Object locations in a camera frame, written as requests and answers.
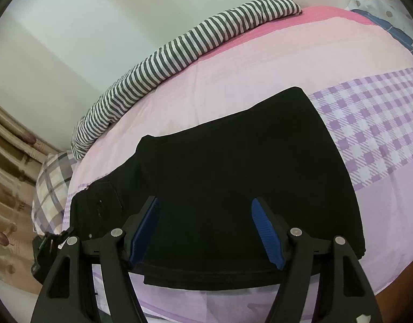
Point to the black pants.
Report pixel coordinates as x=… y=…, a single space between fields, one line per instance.
x=226 y=161

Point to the grey white striped blanket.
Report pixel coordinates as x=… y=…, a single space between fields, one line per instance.
x=166 y=57

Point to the white dotted cloth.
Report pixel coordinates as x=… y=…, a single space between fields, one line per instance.
x=384 y=3

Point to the blue patterned cloth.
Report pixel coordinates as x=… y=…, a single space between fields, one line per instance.
x=396 y=33

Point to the plaid pillow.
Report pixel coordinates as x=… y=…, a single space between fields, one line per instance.
x=52 y=188

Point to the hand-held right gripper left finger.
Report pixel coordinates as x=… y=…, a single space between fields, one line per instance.
x=144 y=232

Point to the pink purple bed sheet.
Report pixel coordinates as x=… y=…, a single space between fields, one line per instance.
x=260 y=57

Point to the beige patterned curtain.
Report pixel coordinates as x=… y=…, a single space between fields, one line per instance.
x=11 y=181

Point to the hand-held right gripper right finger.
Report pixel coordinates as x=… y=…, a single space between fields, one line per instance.
x=268 y=235

